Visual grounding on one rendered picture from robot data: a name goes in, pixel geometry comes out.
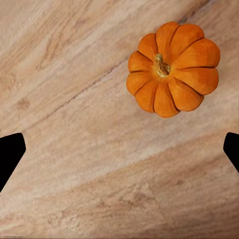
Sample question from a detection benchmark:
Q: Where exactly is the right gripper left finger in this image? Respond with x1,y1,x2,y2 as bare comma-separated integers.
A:
0,132,26,192

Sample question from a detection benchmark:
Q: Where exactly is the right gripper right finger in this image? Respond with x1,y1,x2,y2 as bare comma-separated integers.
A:
223,132,239,173

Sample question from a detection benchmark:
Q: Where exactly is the pumpkin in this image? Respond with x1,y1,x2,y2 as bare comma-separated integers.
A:
126,21,221,118

